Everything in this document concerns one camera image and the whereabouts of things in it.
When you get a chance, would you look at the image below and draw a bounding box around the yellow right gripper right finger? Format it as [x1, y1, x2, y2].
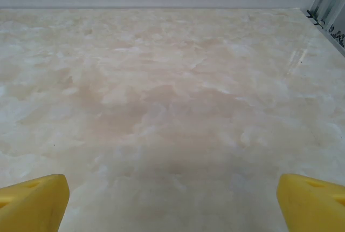
[277, 173, 345, 232]

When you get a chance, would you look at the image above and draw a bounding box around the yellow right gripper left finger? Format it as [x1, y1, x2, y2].
[0, 173, 71, 232]

